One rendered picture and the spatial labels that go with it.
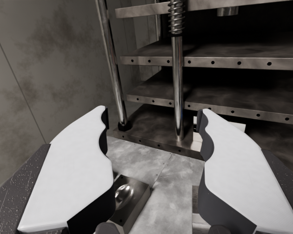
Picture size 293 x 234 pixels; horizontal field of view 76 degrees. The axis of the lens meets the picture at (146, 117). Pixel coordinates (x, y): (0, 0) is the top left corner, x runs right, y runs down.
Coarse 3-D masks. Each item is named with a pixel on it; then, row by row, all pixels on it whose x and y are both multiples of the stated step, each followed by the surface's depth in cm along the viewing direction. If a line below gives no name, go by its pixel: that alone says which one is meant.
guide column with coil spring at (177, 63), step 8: (176, 0) 81; (176, 16) 84; (176, 32) 87; (176, 40) 89; (176, 48) 90; (176, 56) 92; (176, 64) 94; (176, 72) 96; (176, 80) 98; (176, 88) 101; (176, 96) 103; (176, 104) 106; (176, 112) 108; (176, 120) 111; (176, 128) 114; (176, 136) 117
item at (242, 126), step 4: (196, 112) 111; (196, 116) 108; (220, 116) 105; (224, 116) 104; (228, 116) 104; (232, 116) 103; (196, 120) 109; (228, 120) 100; (232, 120) 100; (236, 120) 99; (240, 120) 99; (244, 120) 99; (196, 124) 110; (236, 124) 98; (240, 124) 97; (244, 124) 96; (240, 128) 98; (244, 128) 97; (196, 132) 113; (244, 132) 98; (196, 136) 114; (200, 136) 113; (196, 140) 115; (200, 140) 114
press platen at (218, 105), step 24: (168, 72) 159; (192, 72) 152; (216, 72) 146; (240, 72) 140; (264, 72) 135; (288, 72) 130; (144, 96) 120; (168, 96) 116; (192, 96) 113; (216, 96) 109; (240, 96) 106; (264, 96) 103; (288, 96) 100; (288, 120) 86
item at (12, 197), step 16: (48, 144) 8; (32, 160) 7; (16, 176) 7; (32, 176) 7; (0, 192) 6; (16, 192) 6; (0, 208) 6; (16, 208) 6; (0, 224) 5; (16, 224) 5
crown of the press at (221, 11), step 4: (220, 8) 100; (224, 8) 99; (228, 8) 98; (232, 8) 98; (236, 8) 98; (216, 12) 105; (220, 12) 101; (224, 12) 100; (228, 12) 99; (232, 12) 99; (236, 12) 99
